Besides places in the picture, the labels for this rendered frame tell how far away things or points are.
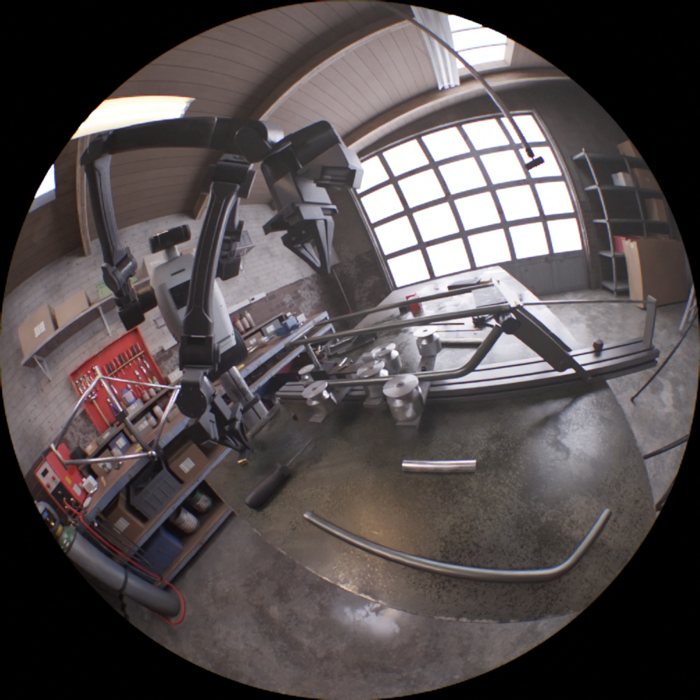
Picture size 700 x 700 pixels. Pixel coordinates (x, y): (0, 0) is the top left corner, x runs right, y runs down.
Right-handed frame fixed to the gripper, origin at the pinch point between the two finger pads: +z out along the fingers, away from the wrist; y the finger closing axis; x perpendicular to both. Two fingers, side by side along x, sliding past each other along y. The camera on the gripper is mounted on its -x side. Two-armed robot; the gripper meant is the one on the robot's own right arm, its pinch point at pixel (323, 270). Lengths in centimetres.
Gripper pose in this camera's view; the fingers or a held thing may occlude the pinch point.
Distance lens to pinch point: 31.1
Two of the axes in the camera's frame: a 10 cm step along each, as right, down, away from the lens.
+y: 4.6, -4.9, 7.4
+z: 3.6, 8.6, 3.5
